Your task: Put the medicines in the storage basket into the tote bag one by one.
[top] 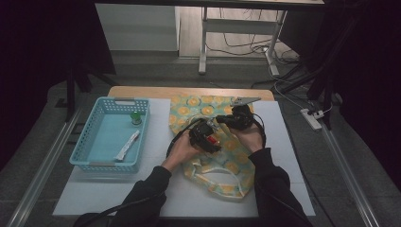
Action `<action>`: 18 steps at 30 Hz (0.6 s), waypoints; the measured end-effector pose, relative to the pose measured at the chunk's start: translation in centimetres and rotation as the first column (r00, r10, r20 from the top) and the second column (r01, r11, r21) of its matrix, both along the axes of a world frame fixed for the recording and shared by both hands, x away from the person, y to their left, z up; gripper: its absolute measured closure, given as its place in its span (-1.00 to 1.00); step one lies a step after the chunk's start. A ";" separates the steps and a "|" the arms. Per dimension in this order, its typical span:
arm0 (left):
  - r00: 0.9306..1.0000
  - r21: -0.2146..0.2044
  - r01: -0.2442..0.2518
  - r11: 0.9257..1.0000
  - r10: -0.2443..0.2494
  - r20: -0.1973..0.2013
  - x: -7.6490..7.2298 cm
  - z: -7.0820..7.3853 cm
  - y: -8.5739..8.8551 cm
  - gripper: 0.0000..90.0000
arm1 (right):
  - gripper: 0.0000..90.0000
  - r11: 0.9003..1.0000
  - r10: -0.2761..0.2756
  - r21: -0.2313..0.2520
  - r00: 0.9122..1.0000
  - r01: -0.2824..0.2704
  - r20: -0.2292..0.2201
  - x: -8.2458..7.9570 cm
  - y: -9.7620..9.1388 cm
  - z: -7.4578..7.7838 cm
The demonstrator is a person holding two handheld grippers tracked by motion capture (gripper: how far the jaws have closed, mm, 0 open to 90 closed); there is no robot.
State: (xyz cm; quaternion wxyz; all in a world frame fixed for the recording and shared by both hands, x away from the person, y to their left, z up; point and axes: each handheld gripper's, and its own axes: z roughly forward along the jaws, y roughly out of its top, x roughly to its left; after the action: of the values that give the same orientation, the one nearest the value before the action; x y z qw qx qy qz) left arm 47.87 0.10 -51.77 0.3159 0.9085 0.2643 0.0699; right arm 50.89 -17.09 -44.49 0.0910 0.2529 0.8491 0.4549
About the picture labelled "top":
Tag dark curtain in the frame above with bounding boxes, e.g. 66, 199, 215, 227
0, 0, 116, 171
278, 0, 401, 190

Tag person's right hand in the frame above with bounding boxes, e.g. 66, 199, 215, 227
229, 124, 265, 154

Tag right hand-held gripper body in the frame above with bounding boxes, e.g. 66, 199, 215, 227
230, 96, 262, 131

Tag white power strip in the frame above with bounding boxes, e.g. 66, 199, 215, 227
300, 108, 324, 131

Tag white tube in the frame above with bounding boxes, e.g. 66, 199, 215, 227
114, 130, 141, 162

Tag small green bottle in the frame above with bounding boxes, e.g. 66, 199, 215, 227
130, 111, 143, 127

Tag aluminium rail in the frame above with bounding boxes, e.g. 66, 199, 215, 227
320, 124, 381, 227
6, 108, 83, 227

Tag person's left hand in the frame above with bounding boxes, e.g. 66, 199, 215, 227
162, 130, 201, 174

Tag black metal stand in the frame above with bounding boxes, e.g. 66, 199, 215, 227
277, 12, 362, 131
63, 61, 116, 123

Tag white power cable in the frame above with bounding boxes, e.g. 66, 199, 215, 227
268, 61, 334, 116

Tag black floor cables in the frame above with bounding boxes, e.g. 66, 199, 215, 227
205, 9, 301, 65

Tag white cabinet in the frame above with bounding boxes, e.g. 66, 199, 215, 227
95, 3, 181, 52

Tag white desk frame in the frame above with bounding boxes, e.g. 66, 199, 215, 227
198, 7, 288, 77

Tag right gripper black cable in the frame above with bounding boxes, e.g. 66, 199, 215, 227
252, 113, 268, 149

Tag orange patterned fabric bag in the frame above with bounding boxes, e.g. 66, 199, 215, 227
168, 94, 257, 201

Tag white table mat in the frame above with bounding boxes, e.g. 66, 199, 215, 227
52, 97, 316, 218

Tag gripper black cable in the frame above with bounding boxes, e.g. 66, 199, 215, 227
75, 117, 204, 227
252, 113, 268, 149

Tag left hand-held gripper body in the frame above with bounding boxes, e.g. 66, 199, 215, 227
188, 117, 221, 149

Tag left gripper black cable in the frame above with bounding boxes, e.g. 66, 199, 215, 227
75, 117, 204, 227

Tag blue plastic basket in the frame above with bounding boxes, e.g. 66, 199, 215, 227
69, 96, 150, 175

